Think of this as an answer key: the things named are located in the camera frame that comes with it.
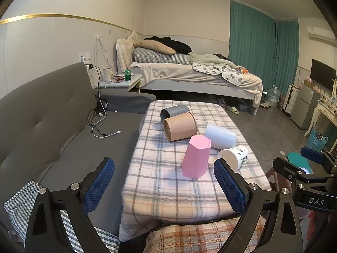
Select water jug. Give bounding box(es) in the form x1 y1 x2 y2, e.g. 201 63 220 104
268 85 280 108

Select teal curtain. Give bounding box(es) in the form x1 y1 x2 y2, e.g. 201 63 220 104
229 0 301 104

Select pink hexagonal cup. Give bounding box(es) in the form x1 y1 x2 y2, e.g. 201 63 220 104
182 135 212 178

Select white nightstand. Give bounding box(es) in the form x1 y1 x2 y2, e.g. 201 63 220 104
95 74 143 93

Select beige pillow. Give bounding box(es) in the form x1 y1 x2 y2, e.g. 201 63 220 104
135 39 177 55

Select white charging cable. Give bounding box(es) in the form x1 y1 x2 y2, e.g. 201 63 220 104
92 111 122 138

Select black television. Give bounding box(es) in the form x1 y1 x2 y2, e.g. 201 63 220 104
310 59 337 92

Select pale green blanket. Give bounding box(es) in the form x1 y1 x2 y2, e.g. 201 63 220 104
188 51 237 70

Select white desk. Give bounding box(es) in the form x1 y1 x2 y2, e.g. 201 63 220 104
305 101 337 138

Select white cup with green print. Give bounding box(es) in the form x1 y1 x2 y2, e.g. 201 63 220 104
217 145 249 171

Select plaid tablecloth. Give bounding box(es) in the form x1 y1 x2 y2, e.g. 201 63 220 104
118 100 271 243

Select grey cup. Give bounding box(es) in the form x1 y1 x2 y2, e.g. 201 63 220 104
160 105 189 122

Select blue laundry basket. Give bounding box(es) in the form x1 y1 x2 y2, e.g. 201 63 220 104
307 130 329 152

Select white suitcase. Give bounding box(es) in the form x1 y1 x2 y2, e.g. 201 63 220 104
286 85 300 117

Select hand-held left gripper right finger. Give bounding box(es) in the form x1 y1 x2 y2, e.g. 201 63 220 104
214 157 304 253

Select teal stool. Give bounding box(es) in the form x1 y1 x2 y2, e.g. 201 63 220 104
286 151 314 175

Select striped blue white cloth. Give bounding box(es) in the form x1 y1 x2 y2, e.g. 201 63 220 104
3 180 120 253

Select grey sofa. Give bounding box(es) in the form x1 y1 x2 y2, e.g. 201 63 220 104
0 62 157 253

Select black cable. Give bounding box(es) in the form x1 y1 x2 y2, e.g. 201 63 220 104
88 65 109 137

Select orange plaid cushion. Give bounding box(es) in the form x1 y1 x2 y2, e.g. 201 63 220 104
143 217 266 253

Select plush toy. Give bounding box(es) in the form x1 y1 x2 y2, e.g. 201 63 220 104
126 31 140 48

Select white air conditioner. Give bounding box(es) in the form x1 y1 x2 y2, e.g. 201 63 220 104
307 26 337 43

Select grey fridge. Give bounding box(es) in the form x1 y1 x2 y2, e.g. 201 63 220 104
290 84 321 130

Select brown cup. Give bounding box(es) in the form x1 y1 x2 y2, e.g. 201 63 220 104
163 112 198 141

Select bed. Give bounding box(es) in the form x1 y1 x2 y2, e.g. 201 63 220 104
116 38 264 116

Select pale blue cup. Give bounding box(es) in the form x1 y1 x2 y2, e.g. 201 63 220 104
205 123 237 149

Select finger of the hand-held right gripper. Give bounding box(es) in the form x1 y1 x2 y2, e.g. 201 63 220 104
301 146 337 168
272 157 337 188

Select white printed blanket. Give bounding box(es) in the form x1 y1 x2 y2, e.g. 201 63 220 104
192 62 244 86

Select checked pillow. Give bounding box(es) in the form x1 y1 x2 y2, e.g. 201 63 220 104
133 47 190 65

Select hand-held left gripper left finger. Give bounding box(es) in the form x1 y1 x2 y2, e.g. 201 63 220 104
24 157 115 253

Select maroon stool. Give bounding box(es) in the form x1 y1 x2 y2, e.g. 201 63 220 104
265 171 291 191

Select black clothing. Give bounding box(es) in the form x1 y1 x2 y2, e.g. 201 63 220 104
144 35 193 54

